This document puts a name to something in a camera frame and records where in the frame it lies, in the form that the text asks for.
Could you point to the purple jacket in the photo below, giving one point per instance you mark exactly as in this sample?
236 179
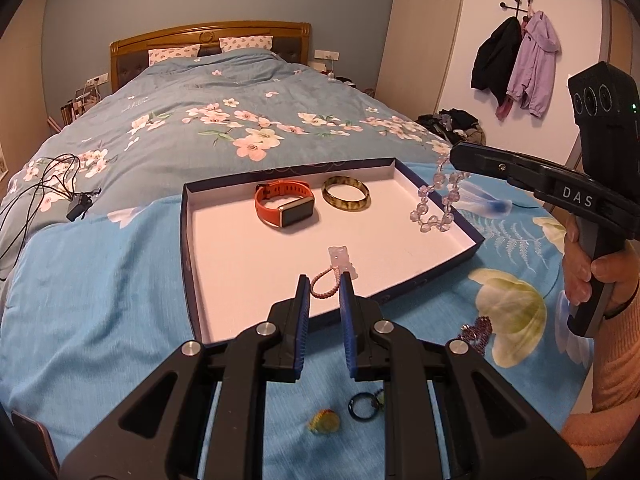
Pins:
537 60

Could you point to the person's right hand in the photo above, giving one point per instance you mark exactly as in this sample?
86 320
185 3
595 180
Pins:
575 265

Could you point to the black wall coat hook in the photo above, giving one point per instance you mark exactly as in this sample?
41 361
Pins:
517 5

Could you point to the dark blue box tray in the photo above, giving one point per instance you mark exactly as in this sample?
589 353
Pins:
240 260

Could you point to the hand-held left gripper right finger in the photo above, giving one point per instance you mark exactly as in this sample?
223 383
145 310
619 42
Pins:
347 332

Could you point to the pile of dark clothes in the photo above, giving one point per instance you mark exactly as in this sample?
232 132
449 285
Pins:
457 122

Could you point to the wooden bed headboard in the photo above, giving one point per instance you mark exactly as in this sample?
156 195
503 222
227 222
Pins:
165 40

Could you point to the small black device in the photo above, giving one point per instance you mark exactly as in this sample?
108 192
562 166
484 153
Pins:
80 206

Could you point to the orange smartwatch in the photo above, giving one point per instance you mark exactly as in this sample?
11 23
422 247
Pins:
282 205

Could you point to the black jacket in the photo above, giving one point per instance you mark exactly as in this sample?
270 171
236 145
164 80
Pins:
492 60

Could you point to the smartphone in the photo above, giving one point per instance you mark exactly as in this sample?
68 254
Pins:
35 442

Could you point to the beige wardrobe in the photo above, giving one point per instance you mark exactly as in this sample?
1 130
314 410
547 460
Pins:
420 35

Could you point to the light blue flower blanket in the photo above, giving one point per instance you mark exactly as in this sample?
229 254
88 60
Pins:
100 310

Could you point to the tortoiseshell bangle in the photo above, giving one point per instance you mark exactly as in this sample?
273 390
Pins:
327 196

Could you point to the person's right forearm pink sleeve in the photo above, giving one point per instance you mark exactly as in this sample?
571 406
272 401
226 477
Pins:
612 385

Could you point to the wooden door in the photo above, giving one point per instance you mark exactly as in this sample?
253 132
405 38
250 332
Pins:
617 35

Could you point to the grey-blue floral duvet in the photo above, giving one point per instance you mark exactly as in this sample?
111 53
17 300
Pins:
175 135

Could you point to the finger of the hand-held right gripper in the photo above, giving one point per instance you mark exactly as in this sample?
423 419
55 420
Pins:
492 162

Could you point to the white wall socket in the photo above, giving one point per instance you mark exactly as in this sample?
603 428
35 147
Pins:
327 55
96 79

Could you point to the patterned pillow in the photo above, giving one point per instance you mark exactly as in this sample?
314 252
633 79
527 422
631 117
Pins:
247 43
172 55

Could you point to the yellow green round pendant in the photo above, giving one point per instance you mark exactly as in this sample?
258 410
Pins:
324 422

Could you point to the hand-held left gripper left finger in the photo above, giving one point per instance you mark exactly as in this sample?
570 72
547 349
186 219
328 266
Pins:
303 322

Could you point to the bedside clutter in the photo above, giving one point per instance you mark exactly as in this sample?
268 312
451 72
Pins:
80 105

